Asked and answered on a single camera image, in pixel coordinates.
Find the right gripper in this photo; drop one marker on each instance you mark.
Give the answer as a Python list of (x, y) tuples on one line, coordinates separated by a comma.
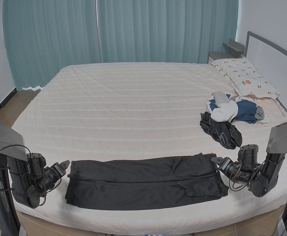
[(233, 170)]

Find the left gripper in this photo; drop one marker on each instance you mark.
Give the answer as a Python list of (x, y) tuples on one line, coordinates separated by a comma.
[(52, 177)]

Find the black T-shirt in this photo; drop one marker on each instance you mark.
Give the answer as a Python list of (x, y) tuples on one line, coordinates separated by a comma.
[(145, 181)]

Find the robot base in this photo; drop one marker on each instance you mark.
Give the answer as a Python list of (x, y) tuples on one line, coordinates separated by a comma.
[(158, 235)]

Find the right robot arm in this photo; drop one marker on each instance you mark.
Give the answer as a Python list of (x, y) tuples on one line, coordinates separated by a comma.
[(283, 139)]

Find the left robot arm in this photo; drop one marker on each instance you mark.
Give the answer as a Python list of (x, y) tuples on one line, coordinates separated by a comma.
[(3, 139)]

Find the pile of clothes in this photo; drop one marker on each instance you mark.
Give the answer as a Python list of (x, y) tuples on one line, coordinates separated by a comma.
[(224, 112)]

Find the black printed garment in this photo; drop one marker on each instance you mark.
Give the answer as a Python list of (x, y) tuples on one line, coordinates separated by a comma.
[(219, 134)]

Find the white printed pillow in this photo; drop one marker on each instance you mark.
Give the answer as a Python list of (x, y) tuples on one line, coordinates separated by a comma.
[(246, 76)]

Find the bed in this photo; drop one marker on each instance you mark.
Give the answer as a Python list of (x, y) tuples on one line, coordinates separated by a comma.
[(133, 95)]

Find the grey bedside table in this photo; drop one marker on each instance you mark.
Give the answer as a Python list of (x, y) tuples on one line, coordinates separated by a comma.
[(218, 55)]

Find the blue-green curtain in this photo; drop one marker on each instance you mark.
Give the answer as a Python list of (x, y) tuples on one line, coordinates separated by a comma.
[(168, 21), (52, 33)]

